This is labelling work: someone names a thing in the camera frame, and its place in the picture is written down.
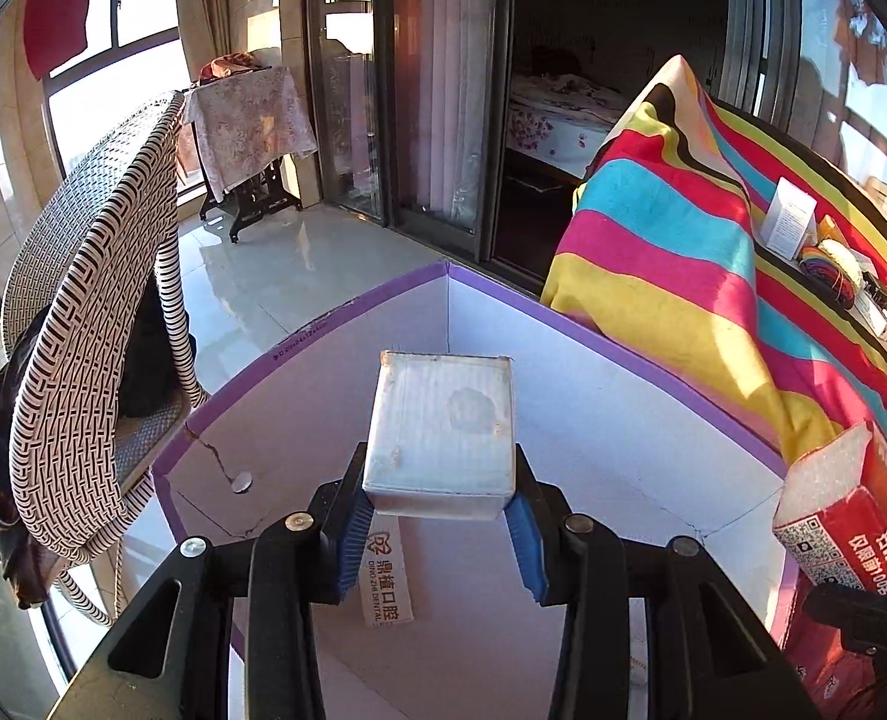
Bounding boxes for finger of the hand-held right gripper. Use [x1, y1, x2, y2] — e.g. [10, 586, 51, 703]
[803, 583, 887, 655]

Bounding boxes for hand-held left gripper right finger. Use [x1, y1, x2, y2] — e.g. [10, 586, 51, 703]
[507, 450, 819, 720]

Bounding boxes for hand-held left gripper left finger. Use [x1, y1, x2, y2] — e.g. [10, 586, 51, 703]
[49, 442, 377, 720]

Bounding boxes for red tissue packet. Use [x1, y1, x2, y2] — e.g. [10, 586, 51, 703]
[771, 420, 887, 595]

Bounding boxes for white square box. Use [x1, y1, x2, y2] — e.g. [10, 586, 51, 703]
[362, 350, 518, 523]

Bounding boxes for purple-edged white cardboard box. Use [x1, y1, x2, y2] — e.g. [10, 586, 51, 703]
[152, 261, 800, 720]

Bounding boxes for rainbow thread roll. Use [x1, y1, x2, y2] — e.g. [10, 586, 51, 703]
[798, 236, 865, 308]

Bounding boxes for white paper label slip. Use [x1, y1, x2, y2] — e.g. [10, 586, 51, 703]
[359, 516, 419, 628]

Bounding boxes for pink patterned pants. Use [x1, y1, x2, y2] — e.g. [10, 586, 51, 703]
[780, 592, 887, 720]

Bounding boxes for rainbow striped blanket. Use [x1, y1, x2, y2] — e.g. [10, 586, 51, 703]
[540, 54, 887, 500]

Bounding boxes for black and white wicker chair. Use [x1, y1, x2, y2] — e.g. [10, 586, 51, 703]
[1, 90, 212, 628]

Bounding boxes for dark brown bag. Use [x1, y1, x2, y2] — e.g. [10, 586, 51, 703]
[0, 315, 64, 610]

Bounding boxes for white printed carton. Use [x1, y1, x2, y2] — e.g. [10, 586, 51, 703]
[760, 178, 819, 261]

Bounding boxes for floral cloth covered table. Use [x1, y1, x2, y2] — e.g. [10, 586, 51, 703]
[181, 52, 318, 245]

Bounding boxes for bed with floral sheet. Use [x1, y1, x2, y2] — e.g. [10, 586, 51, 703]
[507, 69, 630, 181]

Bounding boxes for sheer white curtain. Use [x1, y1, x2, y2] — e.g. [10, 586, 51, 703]
[392, 0, 498, 230]

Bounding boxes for red hanging cloth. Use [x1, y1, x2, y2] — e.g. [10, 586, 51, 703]
[22, 0, 101, 81]

